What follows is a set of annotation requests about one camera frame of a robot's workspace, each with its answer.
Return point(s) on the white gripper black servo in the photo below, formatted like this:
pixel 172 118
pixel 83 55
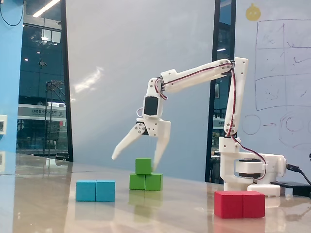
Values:
pixel 155 126

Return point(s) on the small green wooden cube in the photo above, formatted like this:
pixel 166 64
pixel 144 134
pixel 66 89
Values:
pixel 143 166

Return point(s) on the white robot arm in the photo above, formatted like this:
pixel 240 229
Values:
pixel 194 77

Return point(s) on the long green wooden block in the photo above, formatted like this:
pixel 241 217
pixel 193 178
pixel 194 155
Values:
pixel 145 182

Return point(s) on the long blue wooden block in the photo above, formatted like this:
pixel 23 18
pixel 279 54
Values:
pixel 95 191

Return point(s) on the long red wooden block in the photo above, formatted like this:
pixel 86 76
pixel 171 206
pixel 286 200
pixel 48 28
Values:
pixel 239 205

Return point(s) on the whiteboard with marker drawings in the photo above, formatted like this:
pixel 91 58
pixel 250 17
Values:
pixel 279 72

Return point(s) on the flat black box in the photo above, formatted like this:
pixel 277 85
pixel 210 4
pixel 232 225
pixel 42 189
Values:
pixel 295 188

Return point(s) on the yellow round sticker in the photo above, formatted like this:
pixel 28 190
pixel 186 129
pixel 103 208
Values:
pixel 253 12

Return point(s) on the black window frame post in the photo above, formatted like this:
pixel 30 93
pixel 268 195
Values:
pixel 66 85
pixel 215 36

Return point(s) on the white wall socket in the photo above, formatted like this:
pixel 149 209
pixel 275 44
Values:
pixel 3 124

